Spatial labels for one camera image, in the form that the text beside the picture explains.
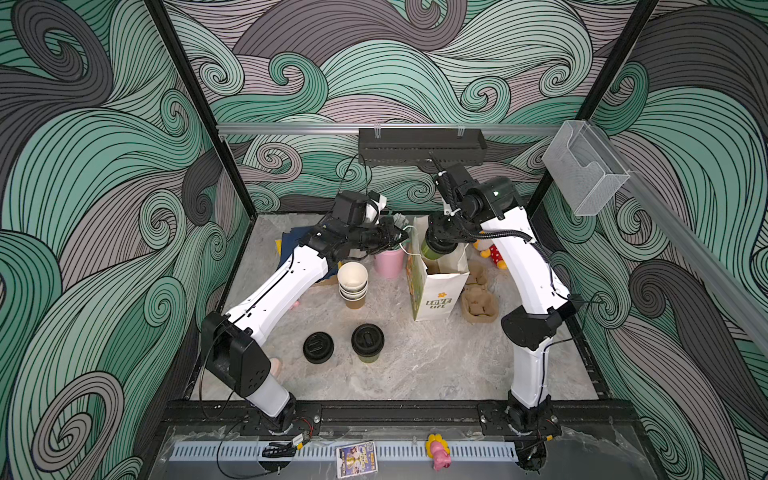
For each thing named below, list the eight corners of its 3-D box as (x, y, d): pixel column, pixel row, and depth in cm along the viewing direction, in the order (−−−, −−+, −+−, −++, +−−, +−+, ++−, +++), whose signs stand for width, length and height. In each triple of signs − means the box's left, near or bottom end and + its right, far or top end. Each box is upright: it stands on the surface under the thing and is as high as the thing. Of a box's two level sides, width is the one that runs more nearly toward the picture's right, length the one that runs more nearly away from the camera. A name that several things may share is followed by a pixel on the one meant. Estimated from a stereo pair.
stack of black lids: (303, 364, 84) (300, 360, 82) (307, 335, 90) (305, 331, 87) (332, 364, 84) (331, 360, 82) (335, 335, 90) (334, 331, 87)
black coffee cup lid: (353, 367, 84) (350, 352, 74) (354, 340, 89) (352, 323, 79) (383, 367, 84) (384, 352, 74) (383, 340, 89) (384, 323, 79)
